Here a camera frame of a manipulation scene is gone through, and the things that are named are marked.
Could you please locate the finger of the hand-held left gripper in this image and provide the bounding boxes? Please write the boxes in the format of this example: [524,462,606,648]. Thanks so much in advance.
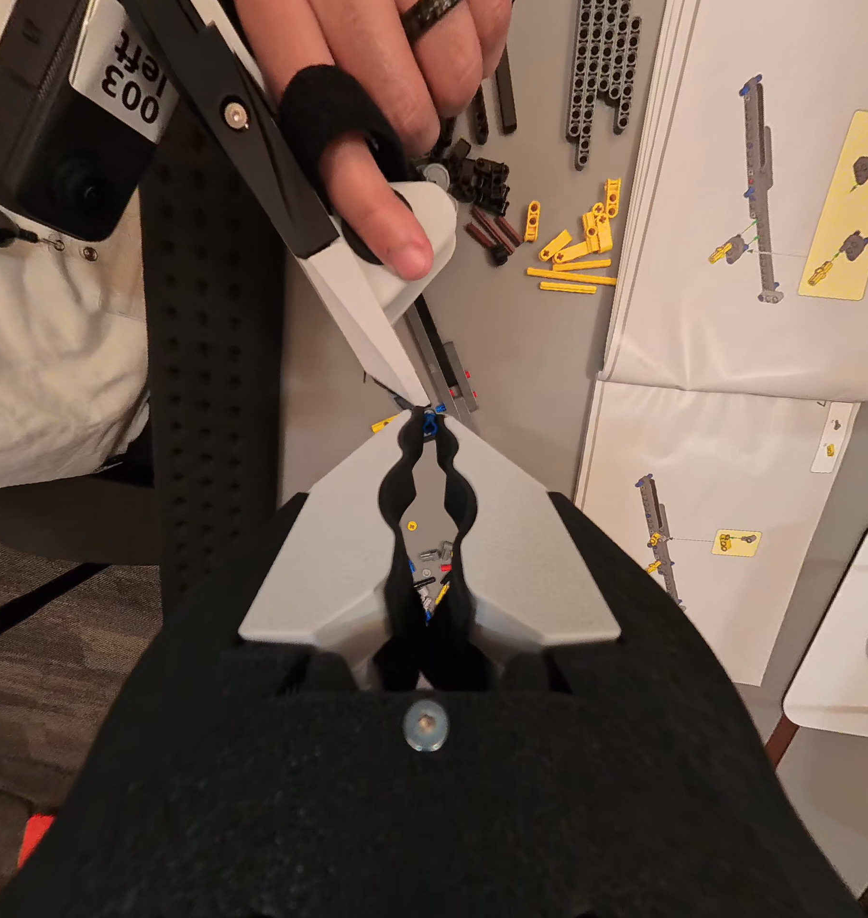
[296,242,432,411]

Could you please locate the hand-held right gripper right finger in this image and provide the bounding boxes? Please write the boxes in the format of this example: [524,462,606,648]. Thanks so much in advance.
[434,415,621,689]

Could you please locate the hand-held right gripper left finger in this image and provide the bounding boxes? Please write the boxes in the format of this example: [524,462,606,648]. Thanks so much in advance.
[239,409,431,689]

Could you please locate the grey and black lego beam assembly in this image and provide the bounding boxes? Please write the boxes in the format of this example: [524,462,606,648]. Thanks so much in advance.
[404,294,482,435]

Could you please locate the pile of mixed small lego pieces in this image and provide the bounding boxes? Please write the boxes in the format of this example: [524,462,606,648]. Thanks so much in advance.
[405,520,455,625]

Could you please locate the pile of black lego connectors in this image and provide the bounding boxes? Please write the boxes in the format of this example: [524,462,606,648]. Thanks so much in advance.
[448,140,513,217]

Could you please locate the pile of yellow lego pieces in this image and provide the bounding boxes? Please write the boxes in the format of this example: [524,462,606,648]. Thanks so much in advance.
[523,178,626,295]

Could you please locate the lego instruction booklet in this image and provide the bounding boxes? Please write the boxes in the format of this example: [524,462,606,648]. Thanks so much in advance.
[573,0,868,689]

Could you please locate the row of dark grey lego beams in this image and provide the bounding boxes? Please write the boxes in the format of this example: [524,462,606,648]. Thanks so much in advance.
[564,0,643,172]

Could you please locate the person's left hand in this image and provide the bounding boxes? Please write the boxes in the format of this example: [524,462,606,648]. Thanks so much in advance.
[233,0,515,282]

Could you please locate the dark dotted surface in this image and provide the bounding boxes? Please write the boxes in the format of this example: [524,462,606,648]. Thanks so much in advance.
[138,100,286,605]

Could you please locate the dark finger ring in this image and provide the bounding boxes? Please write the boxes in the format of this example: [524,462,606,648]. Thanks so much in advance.
[398,0,472,45]

